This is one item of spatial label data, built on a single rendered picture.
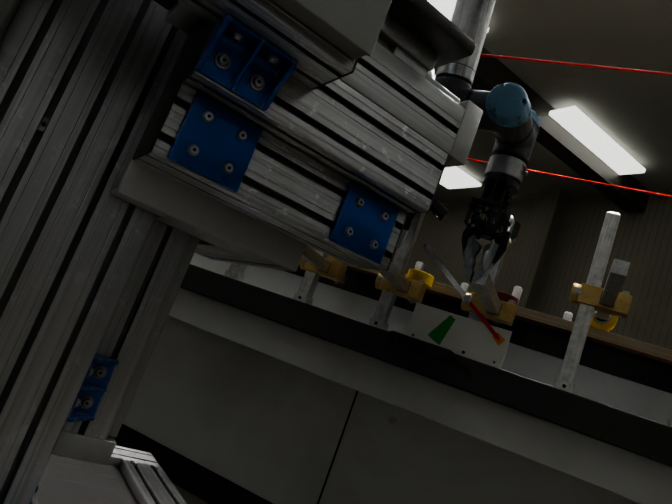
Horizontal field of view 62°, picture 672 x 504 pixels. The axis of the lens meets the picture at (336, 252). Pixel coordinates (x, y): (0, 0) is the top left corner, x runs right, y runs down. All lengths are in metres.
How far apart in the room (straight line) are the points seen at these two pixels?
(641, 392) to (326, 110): 1.27
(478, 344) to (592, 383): 0.36
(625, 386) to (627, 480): 0.30
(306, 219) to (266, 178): 0.08
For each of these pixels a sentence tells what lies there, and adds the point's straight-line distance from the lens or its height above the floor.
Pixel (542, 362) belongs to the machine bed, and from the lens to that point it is 1.72.
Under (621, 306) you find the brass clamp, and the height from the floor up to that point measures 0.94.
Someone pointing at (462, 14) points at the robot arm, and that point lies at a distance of 1.21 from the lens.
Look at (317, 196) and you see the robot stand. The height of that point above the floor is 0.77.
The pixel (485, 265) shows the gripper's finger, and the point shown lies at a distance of 1.13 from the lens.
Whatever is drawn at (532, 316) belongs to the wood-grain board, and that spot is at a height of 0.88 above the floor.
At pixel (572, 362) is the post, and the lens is 1.50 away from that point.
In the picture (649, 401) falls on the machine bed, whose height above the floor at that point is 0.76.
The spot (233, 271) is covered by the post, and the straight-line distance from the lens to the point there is 1.81.
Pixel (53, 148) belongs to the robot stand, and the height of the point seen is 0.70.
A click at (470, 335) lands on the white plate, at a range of 1.52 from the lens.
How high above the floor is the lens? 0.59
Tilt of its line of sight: 10 degrees up
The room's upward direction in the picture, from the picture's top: 21 degrees clockwise
